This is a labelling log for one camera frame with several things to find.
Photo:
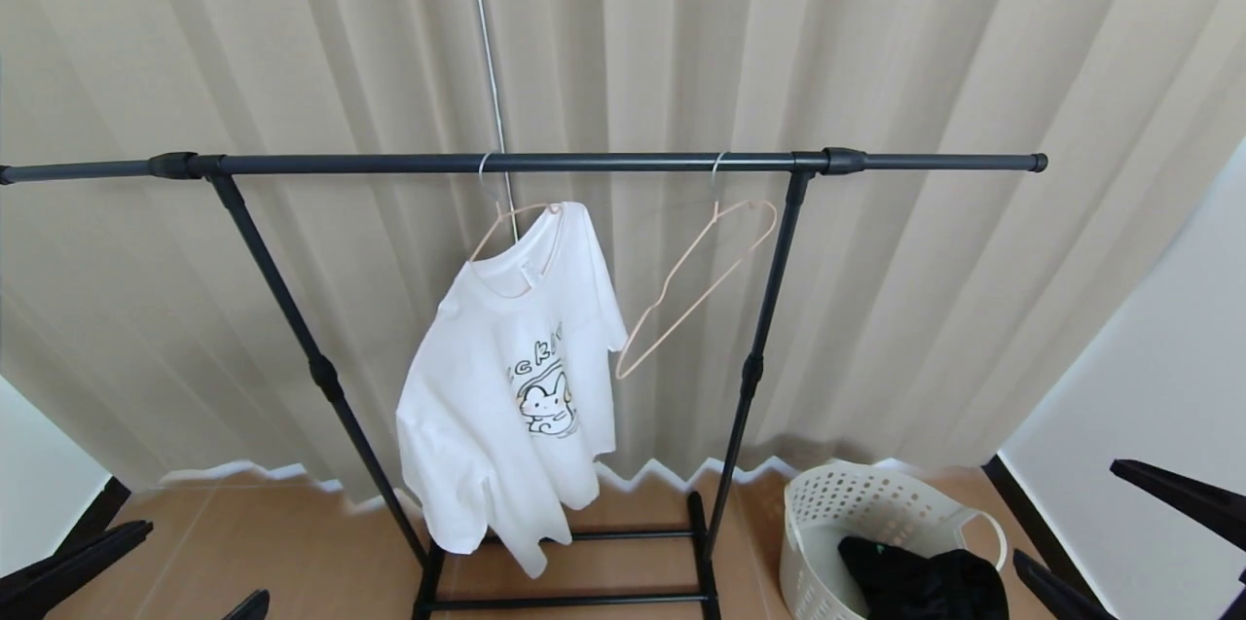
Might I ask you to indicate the black clothes rack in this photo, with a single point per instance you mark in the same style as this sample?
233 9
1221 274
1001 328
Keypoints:
584 162

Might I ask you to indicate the beige curtain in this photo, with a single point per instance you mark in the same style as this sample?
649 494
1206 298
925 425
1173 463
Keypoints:
292 17

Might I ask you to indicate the white garment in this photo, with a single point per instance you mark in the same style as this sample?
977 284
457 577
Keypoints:
487 425

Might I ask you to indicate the pink clothes hanger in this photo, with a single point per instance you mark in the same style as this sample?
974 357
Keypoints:
714 184
483 174

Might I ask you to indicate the black garment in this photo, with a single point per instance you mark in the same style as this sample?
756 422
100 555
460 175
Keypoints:
934 586

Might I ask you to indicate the white laundry basket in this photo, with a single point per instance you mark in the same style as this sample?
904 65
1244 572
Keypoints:
827 523

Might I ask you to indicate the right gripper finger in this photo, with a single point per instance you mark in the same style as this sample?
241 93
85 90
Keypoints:
1197 501
1061 596

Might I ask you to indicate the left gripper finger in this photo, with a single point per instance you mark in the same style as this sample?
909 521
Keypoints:
253 608
58 571

